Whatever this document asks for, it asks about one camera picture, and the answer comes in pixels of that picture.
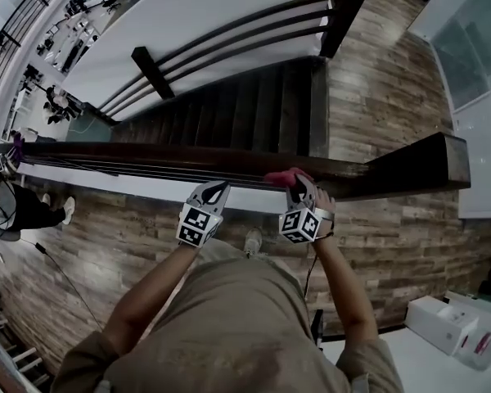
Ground purple cloth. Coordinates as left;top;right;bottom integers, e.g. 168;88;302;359
11;132;25;161

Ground black hip-mounted device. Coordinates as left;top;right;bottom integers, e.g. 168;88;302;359
310;309;325;350

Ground dark wooden stair banister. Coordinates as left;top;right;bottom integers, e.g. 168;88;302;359
81;0;377;126

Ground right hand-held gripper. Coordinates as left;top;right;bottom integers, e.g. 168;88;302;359
278;174;336;245

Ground person's left shoe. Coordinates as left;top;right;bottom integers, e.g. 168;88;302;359
244;226;264;257

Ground white cardboard box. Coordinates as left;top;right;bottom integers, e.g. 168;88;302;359
404;295;480;358

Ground person's right hand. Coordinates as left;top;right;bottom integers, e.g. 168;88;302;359
312;185;336;215

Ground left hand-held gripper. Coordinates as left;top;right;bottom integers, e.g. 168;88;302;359
176;180;232;247

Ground person's right forearm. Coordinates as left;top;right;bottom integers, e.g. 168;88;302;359
313;221;380;343

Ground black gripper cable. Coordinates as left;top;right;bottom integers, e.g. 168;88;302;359
304;229;337;302

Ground dark wooden staircase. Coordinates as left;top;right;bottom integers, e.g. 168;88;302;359
110;55;331;159

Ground person's left forearm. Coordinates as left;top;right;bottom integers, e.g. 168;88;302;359
106;243;200;355

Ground person's beige trousers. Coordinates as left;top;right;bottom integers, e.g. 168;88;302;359
200;239;271;269

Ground dark wooden railing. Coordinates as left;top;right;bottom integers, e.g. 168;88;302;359
0;131;472;203

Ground clear plastic box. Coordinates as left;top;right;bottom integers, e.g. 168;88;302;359
453;325;491;372

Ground red cloth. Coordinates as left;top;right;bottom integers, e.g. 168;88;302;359
264;168;314;190

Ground white metal rack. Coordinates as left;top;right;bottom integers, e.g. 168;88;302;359
0;309;52;393

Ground black tether cable with adapter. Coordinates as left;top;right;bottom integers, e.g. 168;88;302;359
22;237;106;333

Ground person's olive shirt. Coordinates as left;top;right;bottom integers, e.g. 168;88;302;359
51;255;406;393

